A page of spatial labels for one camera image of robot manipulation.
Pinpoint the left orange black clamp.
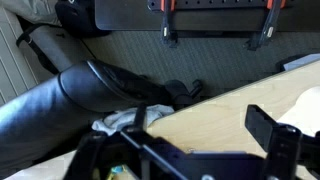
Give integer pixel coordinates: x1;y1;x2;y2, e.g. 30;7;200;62
161;0;178;48

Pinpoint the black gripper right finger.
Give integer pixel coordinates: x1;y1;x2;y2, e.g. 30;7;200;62
245;105;302;180

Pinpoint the orange black clamp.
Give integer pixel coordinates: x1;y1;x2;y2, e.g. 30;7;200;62
161;0;178;48
247;0;286;51

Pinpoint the white crumpled cloth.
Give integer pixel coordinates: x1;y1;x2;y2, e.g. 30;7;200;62
91;104;175;136

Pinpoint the black backpack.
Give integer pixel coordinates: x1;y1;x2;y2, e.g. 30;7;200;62
55;0;109;38

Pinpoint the white paper sheet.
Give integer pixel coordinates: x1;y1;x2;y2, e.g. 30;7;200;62
278;86;320;137

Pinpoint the grey flat box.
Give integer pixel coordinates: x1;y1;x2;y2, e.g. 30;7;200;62
282;53;320;71

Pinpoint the grey bag with strap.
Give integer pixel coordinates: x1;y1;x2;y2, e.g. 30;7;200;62
0;0;93;74

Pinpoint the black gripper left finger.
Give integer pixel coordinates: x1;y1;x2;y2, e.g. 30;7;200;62
120;104;187;180

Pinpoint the black leather office chair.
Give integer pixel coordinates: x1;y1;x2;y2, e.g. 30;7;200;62
0;60;197;179

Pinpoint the right orange black clamp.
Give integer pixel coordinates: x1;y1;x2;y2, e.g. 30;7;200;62
247;0;286;51

